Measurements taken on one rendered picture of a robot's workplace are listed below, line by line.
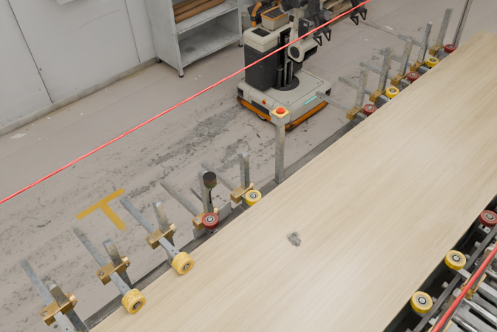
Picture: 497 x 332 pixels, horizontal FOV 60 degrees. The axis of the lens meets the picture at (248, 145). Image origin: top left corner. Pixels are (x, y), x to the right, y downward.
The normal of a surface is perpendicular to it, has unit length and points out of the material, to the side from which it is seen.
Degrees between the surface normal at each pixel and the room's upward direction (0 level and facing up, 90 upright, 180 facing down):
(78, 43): 90
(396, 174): 0
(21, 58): 90
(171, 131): 0
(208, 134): 0
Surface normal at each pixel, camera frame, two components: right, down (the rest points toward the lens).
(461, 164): -0.04, -0.73
